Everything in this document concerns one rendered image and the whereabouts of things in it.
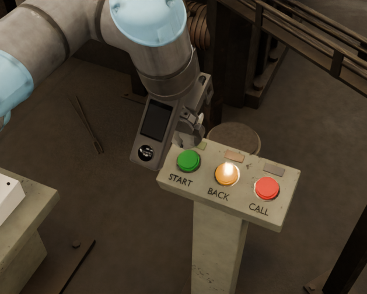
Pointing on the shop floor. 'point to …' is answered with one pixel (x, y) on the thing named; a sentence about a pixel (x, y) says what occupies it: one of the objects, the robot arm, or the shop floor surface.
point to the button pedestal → (224, 212)
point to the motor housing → (198, 26)
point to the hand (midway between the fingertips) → (183, 147)
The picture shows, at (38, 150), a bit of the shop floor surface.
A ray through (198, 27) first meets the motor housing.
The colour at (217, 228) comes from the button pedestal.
